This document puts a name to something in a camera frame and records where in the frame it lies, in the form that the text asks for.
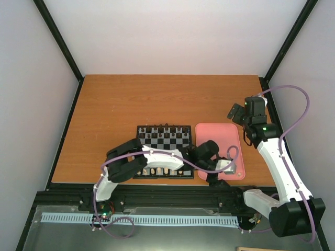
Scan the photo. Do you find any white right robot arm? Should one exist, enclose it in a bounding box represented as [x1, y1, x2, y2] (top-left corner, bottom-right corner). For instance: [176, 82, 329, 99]
[227, 96, 326, 239]

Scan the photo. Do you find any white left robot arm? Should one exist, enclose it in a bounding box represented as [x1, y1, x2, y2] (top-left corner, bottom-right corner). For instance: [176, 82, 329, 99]
[90, 139, 240, 211]

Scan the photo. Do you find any dark chess piece row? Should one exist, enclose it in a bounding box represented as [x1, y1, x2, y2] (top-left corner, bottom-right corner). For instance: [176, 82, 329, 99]
[136, 123, 192, 140]

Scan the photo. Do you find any pink tray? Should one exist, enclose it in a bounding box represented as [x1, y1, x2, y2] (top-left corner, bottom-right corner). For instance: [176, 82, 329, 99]
[195, 123, 245, 180]

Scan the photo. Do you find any black white chessboard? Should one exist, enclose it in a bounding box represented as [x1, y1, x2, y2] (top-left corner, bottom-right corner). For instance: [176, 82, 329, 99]
[134, 138, 194, 179]

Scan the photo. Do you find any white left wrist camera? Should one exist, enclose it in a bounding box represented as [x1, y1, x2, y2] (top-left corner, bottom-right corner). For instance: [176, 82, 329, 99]
[215, 159, 236, 175]

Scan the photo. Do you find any light blue cable duct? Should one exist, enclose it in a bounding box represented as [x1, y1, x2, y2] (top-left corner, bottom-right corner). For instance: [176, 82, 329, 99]
[40, 212, 239, 228]

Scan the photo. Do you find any right black frame post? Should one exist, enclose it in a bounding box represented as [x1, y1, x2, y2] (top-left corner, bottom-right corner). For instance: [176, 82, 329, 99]
[264, 0, 318, 84]

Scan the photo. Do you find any black frame post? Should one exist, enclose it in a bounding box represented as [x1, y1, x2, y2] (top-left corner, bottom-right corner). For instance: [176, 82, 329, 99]
[264, 0, 318, 84]
[32, 0, 84, 82]

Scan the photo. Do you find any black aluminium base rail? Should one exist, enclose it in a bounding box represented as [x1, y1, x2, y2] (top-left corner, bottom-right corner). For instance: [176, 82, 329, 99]
[33, 184, 256, 215]

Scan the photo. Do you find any left black frame post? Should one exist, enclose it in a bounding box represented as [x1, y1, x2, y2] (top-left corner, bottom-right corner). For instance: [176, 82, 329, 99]
[32, 0, 84, 82]

